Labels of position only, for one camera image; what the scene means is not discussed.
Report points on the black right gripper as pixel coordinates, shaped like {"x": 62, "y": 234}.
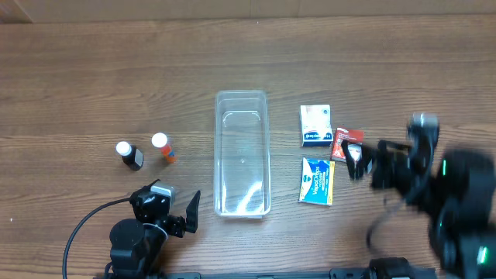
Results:
{"x": 375, "y": 163}

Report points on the clear plastic container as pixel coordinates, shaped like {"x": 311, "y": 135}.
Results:
{"x": 242, "y": 154}

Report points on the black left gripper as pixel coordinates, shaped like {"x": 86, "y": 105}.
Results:
{"x": 178, "y": 223}

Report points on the white blue plaster box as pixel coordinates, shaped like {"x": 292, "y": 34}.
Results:
{"x": 316, "y": 129}

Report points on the red white small box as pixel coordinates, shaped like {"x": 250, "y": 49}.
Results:
{"x": 349, "y": 140}

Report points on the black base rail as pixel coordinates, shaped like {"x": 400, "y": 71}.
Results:
{"x": 335, "y": 273}

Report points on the dark brown bottle white cap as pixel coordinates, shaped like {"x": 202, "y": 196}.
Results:
{"x": 131, "y": 156}

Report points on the orange tube white cap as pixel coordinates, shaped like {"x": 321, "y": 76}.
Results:
{"x": 161, "y": 142}

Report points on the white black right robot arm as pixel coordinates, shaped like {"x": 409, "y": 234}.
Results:
{"x": 458, "y": 200}

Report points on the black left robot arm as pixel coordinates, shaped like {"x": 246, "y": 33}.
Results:
{"x": 137, "y": 243}

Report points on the blue yellow VapoDrops box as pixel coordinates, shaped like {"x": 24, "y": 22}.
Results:
{"x": 317, "y": 177}

